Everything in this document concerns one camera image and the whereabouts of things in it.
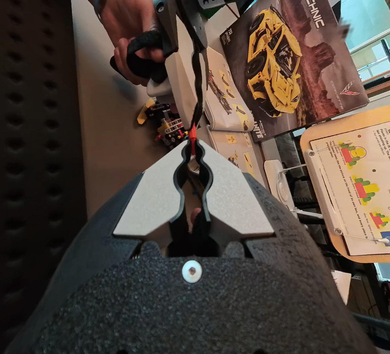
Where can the lego instruction booklet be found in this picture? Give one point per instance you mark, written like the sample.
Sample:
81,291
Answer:
219,116

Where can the lego set box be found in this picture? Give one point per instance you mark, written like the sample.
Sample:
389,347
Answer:
320,79

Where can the red lego axle pin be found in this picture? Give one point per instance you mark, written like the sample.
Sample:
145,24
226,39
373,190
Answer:
192,139

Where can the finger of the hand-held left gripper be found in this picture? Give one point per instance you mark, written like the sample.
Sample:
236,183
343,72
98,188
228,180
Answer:
206,67
182,85

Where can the lego car chassis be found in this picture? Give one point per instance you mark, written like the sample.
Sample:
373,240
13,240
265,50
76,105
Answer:
170,125

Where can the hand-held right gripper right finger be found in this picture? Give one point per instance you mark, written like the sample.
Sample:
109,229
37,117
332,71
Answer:
240,204

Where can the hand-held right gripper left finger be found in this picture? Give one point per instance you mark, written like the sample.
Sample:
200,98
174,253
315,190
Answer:
149,204

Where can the illustrated instruction sheet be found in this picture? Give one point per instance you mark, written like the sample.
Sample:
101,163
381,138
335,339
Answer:
344,195

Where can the person's left hand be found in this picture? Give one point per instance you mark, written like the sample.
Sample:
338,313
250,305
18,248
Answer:
131,9

